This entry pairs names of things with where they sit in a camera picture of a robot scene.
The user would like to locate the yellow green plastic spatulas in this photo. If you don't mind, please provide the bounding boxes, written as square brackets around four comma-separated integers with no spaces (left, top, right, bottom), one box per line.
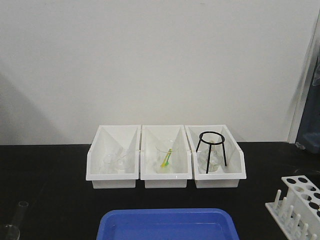
[160,148,173,168]

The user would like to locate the middle white storage bin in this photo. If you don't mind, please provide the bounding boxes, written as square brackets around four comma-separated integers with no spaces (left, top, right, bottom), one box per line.
[140,125,193,189]

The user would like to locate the clear glass beaker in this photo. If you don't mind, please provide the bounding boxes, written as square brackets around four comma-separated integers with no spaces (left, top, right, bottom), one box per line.
[0,224,20,240]

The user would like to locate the clear glass test tube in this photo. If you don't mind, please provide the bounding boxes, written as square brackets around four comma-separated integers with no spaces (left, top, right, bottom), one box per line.
[10,201,29,231]

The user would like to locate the left white storage bin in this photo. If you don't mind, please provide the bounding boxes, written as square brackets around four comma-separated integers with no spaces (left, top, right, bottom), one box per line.
[85,125,142,189]

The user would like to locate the glass beaker in middle bin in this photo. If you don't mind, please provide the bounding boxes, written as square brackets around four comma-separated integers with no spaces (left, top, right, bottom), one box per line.
[154,139,178,174]

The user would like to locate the glassware in left bin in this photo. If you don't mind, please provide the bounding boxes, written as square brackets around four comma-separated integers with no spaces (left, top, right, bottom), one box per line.
[99,147,132,174]

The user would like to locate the grey pegboard drying rack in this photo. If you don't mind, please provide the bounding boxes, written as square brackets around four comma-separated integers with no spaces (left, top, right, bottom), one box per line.
[294,34,320,157]

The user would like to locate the glass flask under tripod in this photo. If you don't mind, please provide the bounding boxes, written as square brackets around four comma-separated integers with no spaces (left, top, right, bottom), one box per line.
[197,148,224,174]

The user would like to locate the white storage bin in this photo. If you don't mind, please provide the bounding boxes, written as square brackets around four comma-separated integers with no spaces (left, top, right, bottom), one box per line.
[184,124,247,189]
[85,125,142,189]
[140,125,193,189]

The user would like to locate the blue plastic tray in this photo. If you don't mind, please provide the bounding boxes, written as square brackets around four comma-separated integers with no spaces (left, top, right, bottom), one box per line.
[96,208,239,240]

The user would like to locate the white test tube rack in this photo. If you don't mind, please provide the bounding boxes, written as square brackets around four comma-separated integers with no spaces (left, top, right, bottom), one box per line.
[265,175,320,240]

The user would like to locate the right white storage bin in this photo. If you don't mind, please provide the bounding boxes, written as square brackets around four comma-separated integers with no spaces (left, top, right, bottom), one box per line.
[184,124,247,189]

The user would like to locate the black wire tripod stand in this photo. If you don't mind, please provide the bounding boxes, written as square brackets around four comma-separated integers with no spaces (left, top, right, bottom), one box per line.
[196,131,227,174]

